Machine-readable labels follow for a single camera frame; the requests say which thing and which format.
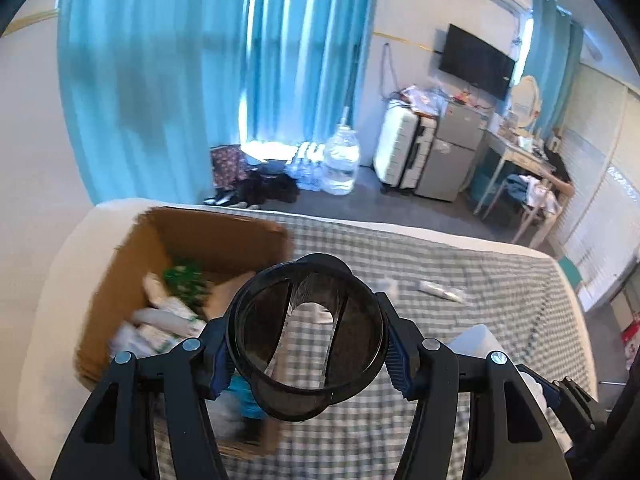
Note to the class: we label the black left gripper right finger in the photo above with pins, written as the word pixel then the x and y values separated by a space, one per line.
pixel 429 374

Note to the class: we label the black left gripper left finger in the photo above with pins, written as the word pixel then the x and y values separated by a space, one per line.
pixel 114 438

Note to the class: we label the white cylinder bottle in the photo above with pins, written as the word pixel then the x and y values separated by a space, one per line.
pixel 525 408

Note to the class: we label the white cream tube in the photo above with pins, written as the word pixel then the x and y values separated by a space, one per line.
pixel 442 291

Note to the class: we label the small white sachet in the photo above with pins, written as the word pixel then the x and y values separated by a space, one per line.
pixel 387 286

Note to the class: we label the green plastic wrapper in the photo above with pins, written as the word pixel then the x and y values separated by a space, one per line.
pixel 185 281

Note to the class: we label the tan kraft paper box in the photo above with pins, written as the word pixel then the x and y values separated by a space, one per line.
pixel 220 296

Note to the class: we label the checkered bed sheet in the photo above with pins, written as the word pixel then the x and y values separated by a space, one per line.
pixel 361 438

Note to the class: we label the brown cardboard box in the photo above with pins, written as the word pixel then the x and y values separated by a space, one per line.
pixel 223 245

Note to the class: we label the teal stool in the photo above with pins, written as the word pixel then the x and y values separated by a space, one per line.
pixel 571 272

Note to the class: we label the wooden chair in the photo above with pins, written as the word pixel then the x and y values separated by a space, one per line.
pixel 542 199

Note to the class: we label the dark clothes on floor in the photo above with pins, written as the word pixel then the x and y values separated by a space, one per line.
pixel 262 182

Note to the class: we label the floral patterned bag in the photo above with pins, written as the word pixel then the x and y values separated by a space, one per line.
pixel 229 166

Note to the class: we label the grey mini fridge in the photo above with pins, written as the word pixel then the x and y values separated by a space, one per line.
pixel 457 137

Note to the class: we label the large water jug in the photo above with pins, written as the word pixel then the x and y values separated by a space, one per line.
pixel 341 159

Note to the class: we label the white suitcase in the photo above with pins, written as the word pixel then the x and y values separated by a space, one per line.
pixel 403 145

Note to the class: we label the pack of water bottles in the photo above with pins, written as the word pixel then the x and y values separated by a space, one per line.
pixel 305 167

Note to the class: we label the white desk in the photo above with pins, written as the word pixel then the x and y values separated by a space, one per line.
pixel 504 152

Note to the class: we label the oval vanity mirror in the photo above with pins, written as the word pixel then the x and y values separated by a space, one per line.
pixel 525 102

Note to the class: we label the large blue curtain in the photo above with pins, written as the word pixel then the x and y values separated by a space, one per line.
pixel 150 87

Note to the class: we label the small blue window curtain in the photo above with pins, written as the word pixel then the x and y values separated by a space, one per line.
pixel 553 60

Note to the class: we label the black wall television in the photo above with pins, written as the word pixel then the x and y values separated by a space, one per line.
pixel 476 62

